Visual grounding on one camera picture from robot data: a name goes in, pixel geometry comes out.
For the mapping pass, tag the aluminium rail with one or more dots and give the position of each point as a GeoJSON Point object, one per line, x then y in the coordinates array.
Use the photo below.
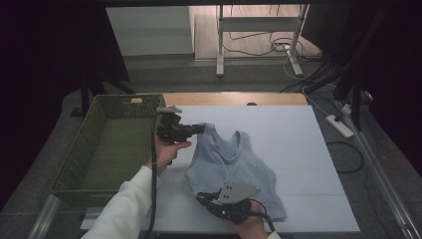
{"type": "Point", "coordinates": [44, 215]}
{"type": "Point", "coordinates": [381, 186]}

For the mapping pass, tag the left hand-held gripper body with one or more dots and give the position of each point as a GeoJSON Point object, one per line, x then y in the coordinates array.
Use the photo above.
{"type": "Point", "coordinates": [170, 129]}

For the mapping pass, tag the black metal stand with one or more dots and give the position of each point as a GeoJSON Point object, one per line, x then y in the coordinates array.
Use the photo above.
{"type": "Point", "coordinates": [85, 96]}
{"type": "Point", "coordinates": [356, 66]}

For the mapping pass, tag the light blue knit tank top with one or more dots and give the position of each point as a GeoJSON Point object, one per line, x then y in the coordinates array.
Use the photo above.
{"type": "Point", "coordinates": [232, 166]}

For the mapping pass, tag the white power strip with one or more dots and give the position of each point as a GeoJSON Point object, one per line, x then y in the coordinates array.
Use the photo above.
{"type": "Point", "coordinates": [340, 126]}

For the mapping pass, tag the person's right hand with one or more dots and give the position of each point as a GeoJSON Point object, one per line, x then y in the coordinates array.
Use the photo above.
{"type": "Point", "coordinates": [252, 227]}

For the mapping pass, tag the green woven basket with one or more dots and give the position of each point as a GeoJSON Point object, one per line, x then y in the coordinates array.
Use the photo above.
{"type": "Point", "coordinates": [112, 149]}

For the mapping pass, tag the white metal desk frame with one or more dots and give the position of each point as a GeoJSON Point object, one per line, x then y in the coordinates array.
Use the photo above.
{"type": "Point", "coordinates": [258, 24]}

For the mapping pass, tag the person's left hand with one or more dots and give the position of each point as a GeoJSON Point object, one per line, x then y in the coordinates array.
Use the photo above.
{"type": "Point", "coordinates": [166, 154]}

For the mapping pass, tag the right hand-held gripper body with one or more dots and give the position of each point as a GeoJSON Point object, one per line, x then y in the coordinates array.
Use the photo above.
{"type": "Point", "coordinates": [237, 192]}

